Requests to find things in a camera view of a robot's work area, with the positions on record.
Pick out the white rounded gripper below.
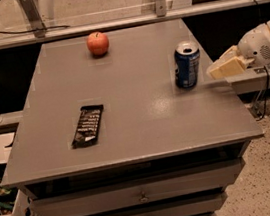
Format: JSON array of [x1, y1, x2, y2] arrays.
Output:
[[206, 22, 270, 80]]

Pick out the blue pepsi can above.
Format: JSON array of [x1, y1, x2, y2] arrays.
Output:
[[174, 40, 200, 89]]

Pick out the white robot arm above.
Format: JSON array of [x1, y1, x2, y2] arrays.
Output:
[[206, 20, 270, 80]]

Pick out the grey drawer cabinet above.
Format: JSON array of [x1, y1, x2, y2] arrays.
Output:
[[2, 20, 262, 216]]

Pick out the red apple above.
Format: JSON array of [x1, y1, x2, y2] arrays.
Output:
[[86, 32, 109, 56]]

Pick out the black snack bar wrapper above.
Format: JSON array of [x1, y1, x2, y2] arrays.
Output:
[[72, 104, 104, 149]]

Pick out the top grey drawer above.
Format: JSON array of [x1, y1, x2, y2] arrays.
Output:
[[31, 158, 245, 216]]

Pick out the grey metal rail frame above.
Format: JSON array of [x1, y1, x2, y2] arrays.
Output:
[[0, 0, 270, 51]]

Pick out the black cable on rail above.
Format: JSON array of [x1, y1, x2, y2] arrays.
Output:
[[0, 17, 71, 39]]

